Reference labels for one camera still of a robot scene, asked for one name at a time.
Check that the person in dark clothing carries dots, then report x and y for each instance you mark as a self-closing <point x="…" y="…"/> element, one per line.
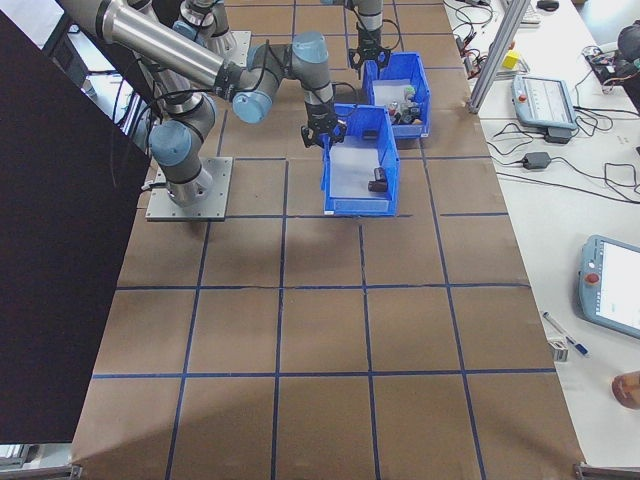
<point x="631" y="40"/>

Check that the gray button block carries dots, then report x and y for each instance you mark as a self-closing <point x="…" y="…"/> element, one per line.
<point x="414" y="107"/>

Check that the black part in left bin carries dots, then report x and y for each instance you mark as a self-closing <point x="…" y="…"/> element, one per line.
<point x="350" y="172"/>

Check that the blue white pen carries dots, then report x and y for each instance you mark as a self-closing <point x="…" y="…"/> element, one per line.
<point x="575" y="343"/>

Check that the black power adapter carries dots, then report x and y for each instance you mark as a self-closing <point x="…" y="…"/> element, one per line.
<point x="557" y="136"/>
<point x="536" y="160"/>

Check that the black frame cover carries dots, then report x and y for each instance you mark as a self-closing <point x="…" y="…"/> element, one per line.
<point x="50" y="250"/>

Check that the electronics circuit board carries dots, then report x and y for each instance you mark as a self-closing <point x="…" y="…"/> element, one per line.
<point x="597" y="57"/>

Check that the aluminium extrusion post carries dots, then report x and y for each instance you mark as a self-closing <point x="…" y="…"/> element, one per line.
<point x="495" y="60"/>

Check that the aluminium corner bar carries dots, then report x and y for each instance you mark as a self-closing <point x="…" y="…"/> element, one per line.
<point x="605" y="472"/>
<point x="50" y="472"/>

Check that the small black block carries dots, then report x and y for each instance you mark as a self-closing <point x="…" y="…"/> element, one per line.
<point x="371" y="134"/>

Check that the black computer mouse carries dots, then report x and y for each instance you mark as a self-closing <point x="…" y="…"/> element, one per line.
<point x="547" y="5"/>

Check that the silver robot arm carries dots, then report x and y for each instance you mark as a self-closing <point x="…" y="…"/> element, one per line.
<point x="165" y="47"/>
<point x="371" y="15"/>

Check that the white keyboard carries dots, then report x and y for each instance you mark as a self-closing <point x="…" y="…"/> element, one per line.
<point x="531" y="19"/>

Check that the small silver clip box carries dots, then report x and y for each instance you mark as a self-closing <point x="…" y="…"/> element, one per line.
<point x="560" y="350"/>

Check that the brown wooden object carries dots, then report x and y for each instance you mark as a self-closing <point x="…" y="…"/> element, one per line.
<point x="629" y="390"/>

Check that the long black block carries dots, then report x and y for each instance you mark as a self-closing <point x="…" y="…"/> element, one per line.
<point x="378" y="180"/>

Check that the yellow cube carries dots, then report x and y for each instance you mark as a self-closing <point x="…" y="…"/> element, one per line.
<point x="511" y="59"/>

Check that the yellow capped black button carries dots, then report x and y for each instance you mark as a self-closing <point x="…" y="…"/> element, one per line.
<point x="416" y="120"/>

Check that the assorted parts in bin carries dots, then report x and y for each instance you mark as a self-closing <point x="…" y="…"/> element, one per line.
<point x="387" y="95"/>

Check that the blue bin holding buttons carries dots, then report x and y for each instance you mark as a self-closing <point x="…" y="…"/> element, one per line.
<point x="400" y="131"/>

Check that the blue bin holding black parts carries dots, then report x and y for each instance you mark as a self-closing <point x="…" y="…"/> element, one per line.
<point x="357" y="206"/>

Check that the gray blue teach pendant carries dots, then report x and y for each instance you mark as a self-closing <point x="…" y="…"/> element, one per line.
<point x="545" y="100"/>
<point x="605" y="285"/>

